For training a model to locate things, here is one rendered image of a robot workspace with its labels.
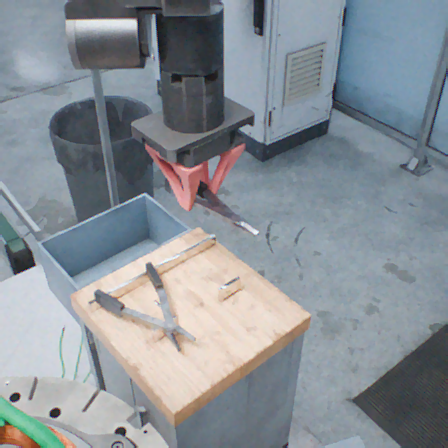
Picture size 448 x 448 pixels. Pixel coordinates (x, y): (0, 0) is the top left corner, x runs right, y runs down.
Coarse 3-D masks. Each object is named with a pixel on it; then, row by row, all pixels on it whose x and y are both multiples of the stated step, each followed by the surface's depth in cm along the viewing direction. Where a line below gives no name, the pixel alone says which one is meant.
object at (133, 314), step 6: (126, 312) 57; (132, 312) 57; (138, 312) 57; (132, 318) 57; (138, 318) 57; (144, 318) 57; (150, 318) 57; (156, 318) 57; (150, 324) 56; (156, 324) 56; (162, 324) 56; (162, 330) 56
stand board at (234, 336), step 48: (192, 240) 70; (96, 288) 63; (144, 288) 63; (192, 288) 63; (240, 288) 63; (144, 336) 58; (240, 336) 58; (288, 336) 59; (144, 384) 54; (192, 384) 53
